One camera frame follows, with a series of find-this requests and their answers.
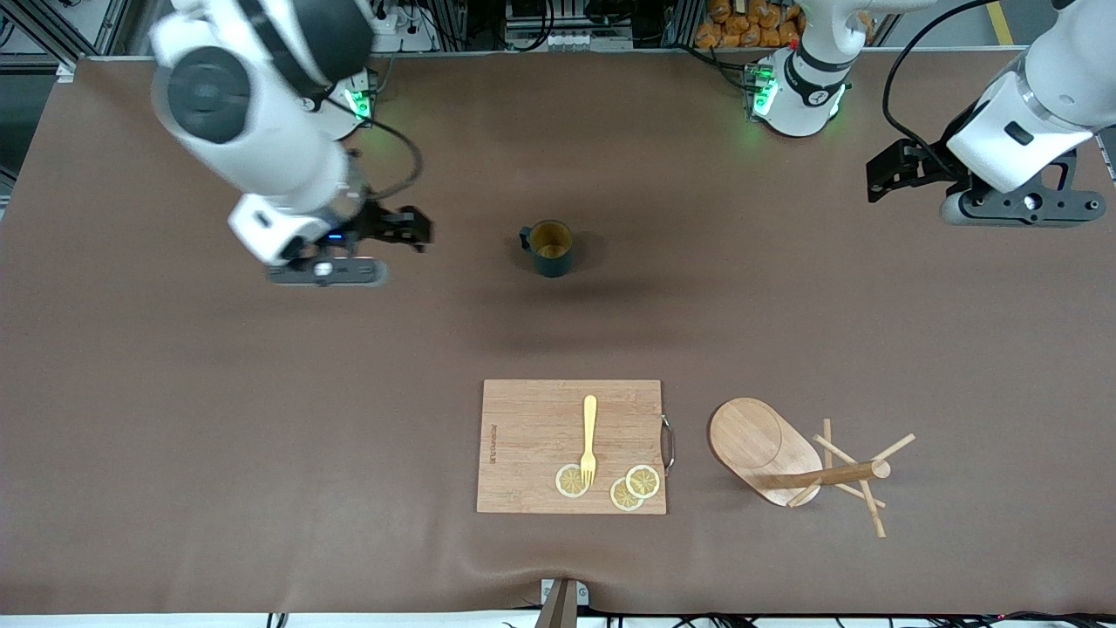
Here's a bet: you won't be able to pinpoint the teal cup with yellow inside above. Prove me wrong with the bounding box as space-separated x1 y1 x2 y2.
520 220 576 278

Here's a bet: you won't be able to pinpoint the wooden mug tree rack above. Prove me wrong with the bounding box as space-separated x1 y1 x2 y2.
708 397 917 539

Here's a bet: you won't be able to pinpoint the white power strip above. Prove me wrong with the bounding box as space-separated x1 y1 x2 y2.
375 0 439 51

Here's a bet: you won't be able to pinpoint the orange packaged goods pile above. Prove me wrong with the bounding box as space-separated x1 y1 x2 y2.
695 0 807 49

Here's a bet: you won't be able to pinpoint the rectangular bamboo cutting board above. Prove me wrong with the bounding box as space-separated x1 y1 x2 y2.
476 379 677 515

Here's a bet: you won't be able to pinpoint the pale wooden fork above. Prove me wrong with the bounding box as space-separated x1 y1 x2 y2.
579 395 599 488

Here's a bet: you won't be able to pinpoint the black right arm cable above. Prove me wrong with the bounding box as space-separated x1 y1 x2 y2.
324 94 425 203

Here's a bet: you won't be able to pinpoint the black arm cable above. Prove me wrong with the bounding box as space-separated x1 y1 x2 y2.
882 0 1004 180
324 94 425 203

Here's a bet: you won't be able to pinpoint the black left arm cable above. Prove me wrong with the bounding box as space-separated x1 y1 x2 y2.
882 0 1004 180

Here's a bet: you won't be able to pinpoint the grey metal table bracket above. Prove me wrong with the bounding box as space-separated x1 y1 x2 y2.
534 577 590 628

